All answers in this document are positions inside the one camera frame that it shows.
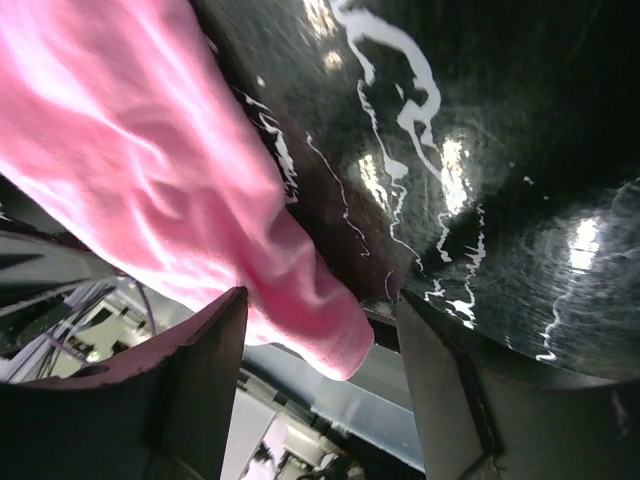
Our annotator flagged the black marbled table mat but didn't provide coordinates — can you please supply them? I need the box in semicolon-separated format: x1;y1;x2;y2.
193;1;639;380

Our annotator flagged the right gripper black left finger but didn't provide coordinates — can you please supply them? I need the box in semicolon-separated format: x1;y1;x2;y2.
1;287;248;479

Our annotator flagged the pink t shirt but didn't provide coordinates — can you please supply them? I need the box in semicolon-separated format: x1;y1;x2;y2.
1;1;373;380

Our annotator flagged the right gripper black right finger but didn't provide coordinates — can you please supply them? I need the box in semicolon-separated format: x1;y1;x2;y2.
397;290;639;479

